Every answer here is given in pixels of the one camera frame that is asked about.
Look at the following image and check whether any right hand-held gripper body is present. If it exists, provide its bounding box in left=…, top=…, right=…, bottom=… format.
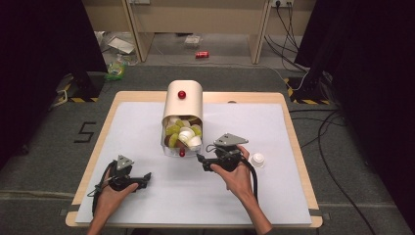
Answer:
left=204, top=132, right=250, bottom=173

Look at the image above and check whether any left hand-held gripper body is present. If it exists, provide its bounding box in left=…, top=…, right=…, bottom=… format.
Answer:
left=108, top=154, right=143, bottom=192

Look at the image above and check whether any white coffee capsule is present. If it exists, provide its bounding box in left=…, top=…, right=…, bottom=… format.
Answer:
left=188, top=135, right=204, bottom=152
left=249, top=152, right=266, bottom=169

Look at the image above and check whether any clear drawer with red knob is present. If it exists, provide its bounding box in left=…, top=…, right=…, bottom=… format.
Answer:
left=160, top=116, right=206, bottom=159

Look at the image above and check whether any cream storage box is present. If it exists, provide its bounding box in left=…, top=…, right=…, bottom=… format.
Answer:
left=161, top=79, right=205, bottom=122

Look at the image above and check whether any person's right hand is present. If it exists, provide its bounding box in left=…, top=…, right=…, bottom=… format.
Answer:
left=209, top=145, right=254, bottom=204

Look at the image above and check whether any person's left hand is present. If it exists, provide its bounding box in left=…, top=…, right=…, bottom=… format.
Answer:
left=94, top=169, right=140, bottom=223

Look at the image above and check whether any white table mat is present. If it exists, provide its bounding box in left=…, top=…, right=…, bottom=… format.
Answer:
left=75, top=101, right=313, bottom=226

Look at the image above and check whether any pile of coffee capsules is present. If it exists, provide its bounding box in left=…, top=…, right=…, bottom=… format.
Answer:
left=163, top=117, right=204, bottom=150

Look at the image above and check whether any yellow black hazard tape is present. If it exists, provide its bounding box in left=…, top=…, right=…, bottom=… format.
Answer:
left=56, top=82, right=100, bottom=104
left=283, top=77, right=331, bottom=106

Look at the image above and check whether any green plastic bag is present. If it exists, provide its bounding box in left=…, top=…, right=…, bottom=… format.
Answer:
left=105, top=60, right=129, bottom=82

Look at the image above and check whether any small clear plastic box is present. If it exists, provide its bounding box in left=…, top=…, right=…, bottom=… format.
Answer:
left=184, top=34, right=202, bottom=47

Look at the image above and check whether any clear plastic bag with papers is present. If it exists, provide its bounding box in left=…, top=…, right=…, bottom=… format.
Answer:
left=95, top=30, right=137, bottom=62

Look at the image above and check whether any light wooden desk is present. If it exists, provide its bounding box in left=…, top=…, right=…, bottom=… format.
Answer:
left=120, top=0, right=272, bottom=66

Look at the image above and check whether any black curtain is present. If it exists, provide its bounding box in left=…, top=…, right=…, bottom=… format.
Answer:
left=294, top=0, right=415, bottom=229
left=0, top=0, right=110, bottom=167

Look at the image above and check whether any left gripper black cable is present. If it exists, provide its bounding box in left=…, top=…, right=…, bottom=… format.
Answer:
left=87, top=161, right=118, bottom=217

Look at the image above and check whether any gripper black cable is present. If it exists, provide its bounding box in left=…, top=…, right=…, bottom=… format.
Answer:
left=240, top=156, right=259, bottom=202
left=87, top=161, right=118, bottom=217

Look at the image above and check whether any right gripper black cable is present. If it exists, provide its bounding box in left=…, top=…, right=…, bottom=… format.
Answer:
left=240, top=156, right=259, bottom=202

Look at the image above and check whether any black floor cable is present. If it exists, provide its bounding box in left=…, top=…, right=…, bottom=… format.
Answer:
left=289, top=109, right=380, bottom=235
left=263, top=3, right=310, bottom=72

